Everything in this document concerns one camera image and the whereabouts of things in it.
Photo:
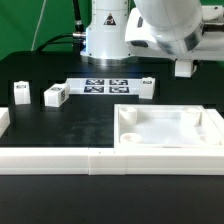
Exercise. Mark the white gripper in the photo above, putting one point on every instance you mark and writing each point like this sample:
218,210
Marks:
184,68

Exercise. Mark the white square tabletop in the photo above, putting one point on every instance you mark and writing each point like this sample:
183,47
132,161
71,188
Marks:
167,126

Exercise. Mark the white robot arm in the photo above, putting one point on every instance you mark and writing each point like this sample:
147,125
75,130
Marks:
184,31

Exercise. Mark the white U-shaped fence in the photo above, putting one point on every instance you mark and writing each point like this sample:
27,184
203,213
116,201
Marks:
112,161

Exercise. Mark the white AprilTag base plate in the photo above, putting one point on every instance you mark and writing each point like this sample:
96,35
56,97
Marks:
104,86

